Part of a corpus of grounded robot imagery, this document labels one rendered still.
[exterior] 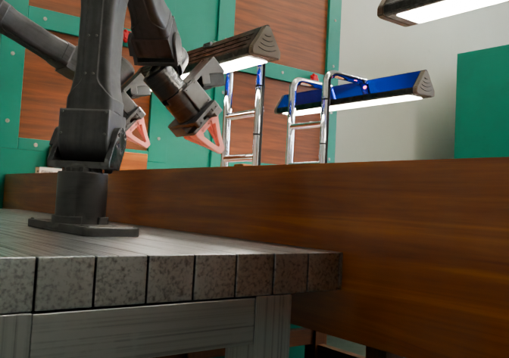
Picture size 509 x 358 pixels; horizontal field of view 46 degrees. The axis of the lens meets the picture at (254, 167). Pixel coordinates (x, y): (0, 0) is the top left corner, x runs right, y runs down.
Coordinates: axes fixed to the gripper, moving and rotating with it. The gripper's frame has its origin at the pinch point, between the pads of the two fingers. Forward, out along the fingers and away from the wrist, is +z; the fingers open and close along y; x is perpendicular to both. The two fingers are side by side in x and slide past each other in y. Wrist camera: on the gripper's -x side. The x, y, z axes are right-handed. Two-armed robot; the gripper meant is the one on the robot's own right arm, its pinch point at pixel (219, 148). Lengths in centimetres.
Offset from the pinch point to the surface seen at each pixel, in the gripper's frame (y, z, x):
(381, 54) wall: 164, 116, -225
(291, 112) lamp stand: 42, 29, -50
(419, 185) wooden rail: -61, -9, 19
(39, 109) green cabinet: 85, -17, -6
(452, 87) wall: 166, 185, -273
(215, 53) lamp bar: 20.9, -7.6, -26.5
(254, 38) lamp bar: 6.3, -7.6, -27.3
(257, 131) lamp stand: 27.7, 17.0, -26.5
